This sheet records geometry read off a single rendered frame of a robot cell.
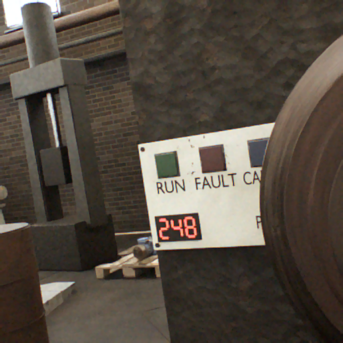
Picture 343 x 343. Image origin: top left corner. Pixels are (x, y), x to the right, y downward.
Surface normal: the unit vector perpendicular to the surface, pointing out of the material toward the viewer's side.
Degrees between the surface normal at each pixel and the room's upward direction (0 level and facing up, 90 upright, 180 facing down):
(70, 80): 90
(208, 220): 90
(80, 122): 89
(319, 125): 90
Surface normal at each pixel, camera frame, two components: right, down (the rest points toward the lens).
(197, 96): -0.44, 0.11
